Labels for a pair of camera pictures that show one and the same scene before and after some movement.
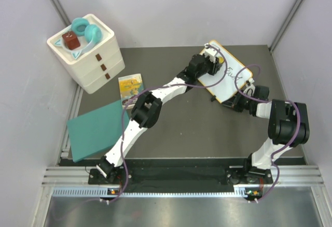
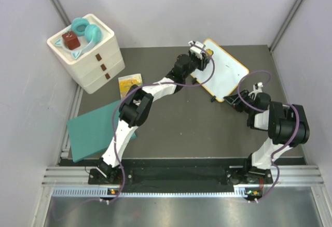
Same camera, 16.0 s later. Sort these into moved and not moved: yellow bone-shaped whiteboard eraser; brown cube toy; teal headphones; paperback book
Moved: yellow bone-shaped whiteboard eraser
Not moved: teal headphones; paperback book; brown cube toy
